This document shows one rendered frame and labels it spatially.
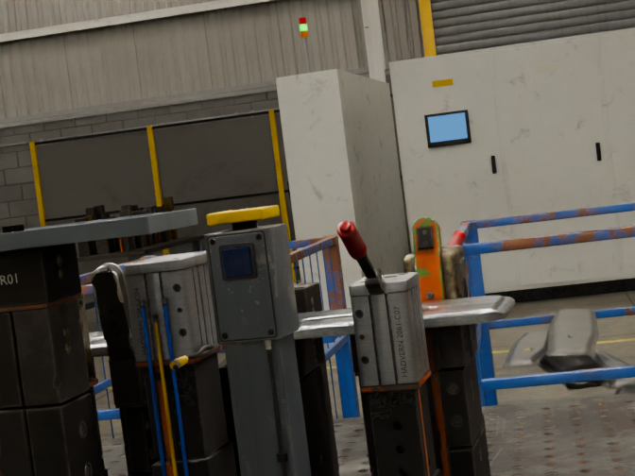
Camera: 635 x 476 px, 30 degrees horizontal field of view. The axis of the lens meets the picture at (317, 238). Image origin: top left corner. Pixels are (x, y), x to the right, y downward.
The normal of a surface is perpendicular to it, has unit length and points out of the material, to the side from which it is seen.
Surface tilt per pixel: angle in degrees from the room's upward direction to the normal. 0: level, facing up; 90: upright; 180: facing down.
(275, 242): 90
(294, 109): 90
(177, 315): 90
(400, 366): 90
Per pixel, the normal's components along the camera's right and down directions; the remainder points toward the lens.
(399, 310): -0.26, 0.08
